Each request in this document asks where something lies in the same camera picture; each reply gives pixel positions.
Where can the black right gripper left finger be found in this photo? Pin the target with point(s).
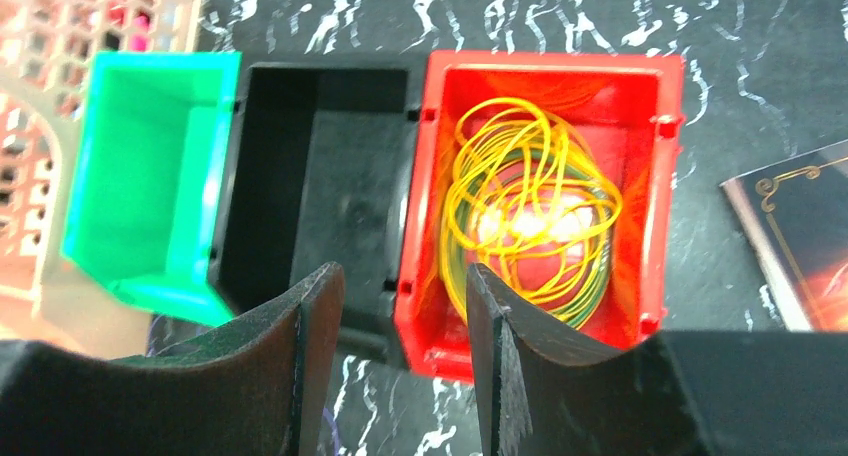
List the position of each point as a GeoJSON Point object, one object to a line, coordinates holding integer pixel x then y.
{"type": "Point", "coordinates": [256, 385]}

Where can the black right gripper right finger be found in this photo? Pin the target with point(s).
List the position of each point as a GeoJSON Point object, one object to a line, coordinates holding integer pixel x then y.
{"type": "Point", "coordinates": [543, 388]}

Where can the black storage bin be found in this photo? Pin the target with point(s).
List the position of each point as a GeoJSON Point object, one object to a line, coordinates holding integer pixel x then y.
{"type": "Point", "coordinates": [318, 169]}

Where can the green storage bin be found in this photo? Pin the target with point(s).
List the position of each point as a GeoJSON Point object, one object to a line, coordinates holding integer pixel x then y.
{"type": "Point", "coordinates": [145, 191]}

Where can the red storage bin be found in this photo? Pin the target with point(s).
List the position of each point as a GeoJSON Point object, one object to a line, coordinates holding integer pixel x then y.
{"type": "Point", "coordinates": [629, 110]}

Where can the dark paperback book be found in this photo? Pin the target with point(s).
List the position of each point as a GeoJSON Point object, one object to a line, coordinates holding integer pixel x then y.
{"type": "Point", "coordinates": [794, 215]}

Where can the beige plastic file organizer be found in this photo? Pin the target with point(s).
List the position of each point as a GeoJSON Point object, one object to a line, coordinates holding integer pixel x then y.
{"type": "Point", "coordinates": [47, 49]}

